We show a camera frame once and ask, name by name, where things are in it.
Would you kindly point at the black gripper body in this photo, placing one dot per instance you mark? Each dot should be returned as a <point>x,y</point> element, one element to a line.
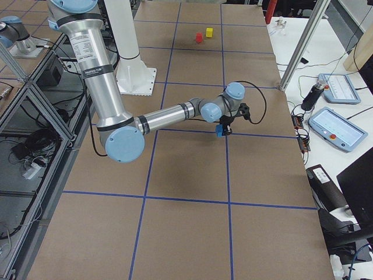
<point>225,120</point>

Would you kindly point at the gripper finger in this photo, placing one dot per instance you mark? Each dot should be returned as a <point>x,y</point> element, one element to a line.
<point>222,129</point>
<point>228,130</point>

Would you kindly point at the blue block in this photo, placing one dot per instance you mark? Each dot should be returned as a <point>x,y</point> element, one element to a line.
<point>217,131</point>

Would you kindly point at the red block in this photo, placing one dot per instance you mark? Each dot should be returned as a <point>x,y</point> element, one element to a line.
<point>199,37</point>

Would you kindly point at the yellow block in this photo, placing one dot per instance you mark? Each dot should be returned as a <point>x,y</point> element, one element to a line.
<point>209,32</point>

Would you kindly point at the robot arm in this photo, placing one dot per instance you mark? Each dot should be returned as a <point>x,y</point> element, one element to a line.
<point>16,38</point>
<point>121,133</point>

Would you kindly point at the electronics circuit board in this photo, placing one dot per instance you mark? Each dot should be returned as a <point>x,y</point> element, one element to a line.
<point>301,133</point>

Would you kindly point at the brown paper table cover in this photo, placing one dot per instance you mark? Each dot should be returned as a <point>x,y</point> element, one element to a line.
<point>194,206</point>

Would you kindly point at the black water bottle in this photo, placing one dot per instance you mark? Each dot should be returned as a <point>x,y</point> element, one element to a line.
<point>313,96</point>

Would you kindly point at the near teach pendant tablet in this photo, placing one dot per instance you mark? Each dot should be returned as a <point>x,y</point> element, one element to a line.
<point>337,130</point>

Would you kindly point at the teach pendant tablet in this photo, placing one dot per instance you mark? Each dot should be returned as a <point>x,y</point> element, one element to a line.
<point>337,130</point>
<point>339,89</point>

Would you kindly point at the black label printer box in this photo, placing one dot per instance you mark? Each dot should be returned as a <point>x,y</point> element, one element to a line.
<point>325,189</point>

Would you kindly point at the far teach pendant tablet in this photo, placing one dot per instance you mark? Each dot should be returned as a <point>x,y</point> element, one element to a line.
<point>339,89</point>

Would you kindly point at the red fire extinguisher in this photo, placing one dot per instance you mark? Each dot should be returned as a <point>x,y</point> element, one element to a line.
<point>270,11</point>

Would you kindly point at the black monitor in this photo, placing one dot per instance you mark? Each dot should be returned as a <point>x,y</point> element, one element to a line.
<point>355,182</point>

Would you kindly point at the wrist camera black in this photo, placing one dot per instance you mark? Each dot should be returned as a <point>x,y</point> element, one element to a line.
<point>243,111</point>

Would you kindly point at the white camera stand post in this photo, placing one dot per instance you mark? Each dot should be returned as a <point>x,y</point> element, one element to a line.
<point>133,76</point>

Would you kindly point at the aluminium frame post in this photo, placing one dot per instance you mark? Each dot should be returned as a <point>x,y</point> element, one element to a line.
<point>312,24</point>

